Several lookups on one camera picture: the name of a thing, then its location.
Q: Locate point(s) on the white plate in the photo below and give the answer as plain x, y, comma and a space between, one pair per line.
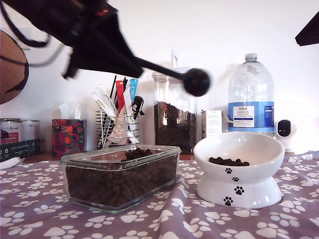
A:
10, 163

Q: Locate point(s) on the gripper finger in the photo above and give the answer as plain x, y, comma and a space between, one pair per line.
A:
311, 35
114, 37
99, 57

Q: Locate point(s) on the dark green cardboard tray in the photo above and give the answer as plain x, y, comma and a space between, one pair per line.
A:
20, 149

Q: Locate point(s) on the white tissue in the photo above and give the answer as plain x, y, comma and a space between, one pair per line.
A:
69, 110

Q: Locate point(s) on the black straw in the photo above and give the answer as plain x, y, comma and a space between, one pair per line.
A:
113, 87

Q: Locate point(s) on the brown cork globe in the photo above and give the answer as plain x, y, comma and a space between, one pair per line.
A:
10, 79

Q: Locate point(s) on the white wall light switch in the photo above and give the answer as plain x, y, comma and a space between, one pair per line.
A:
27, 47

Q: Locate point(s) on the tall clear white-lidded jar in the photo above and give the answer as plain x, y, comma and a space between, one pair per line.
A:
174, 99

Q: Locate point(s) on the black plastic measuring spoon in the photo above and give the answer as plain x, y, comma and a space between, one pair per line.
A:
197, 82

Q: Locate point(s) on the small white cardboard box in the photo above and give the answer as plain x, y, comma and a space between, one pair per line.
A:
211, 122

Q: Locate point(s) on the plain white sachet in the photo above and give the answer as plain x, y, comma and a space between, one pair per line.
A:
127, 99

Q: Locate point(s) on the small white round camera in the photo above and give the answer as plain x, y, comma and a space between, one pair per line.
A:
286, 129

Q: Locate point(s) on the beige paper packet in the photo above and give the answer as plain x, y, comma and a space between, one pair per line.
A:
119, 132

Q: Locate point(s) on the purple paw-print tablecloth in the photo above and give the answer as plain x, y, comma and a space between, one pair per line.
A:
224, 224

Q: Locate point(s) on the white black-print sachet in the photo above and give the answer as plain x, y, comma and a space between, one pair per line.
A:
104, 94

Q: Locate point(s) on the plain white tin can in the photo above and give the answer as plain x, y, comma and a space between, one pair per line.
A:
31, 129

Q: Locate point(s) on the brown cat food kibble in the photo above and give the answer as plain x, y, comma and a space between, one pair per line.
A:
174, 134
229, 162
119, 186

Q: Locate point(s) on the red-labelled tin can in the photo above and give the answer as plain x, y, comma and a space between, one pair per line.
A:
11, 129

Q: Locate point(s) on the rectangular glass food container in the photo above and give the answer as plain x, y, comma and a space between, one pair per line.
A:
119, 165

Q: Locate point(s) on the black clip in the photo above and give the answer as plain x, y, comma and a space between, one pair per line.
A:
138, 100

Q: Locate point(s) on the white paw-print cat bowl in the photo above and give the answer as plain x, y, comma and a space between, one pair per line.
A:
239, 179

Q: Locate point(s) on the red sachet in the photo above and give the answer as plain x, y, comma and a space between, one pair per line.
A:
120, 97

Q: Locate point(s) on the large clear water bottle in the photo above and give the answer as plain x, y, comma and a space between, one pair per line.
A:
249, 87

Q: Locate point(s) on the white green-print sachet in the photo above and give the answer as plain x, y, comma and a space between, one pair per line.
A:
102, 104

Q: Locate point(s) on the floral tissue box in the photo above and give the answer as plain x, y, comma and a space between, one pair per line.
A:
68, 137

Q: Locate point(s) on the blue sachet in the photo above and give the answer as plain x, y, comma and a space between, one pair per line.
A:
133, 87

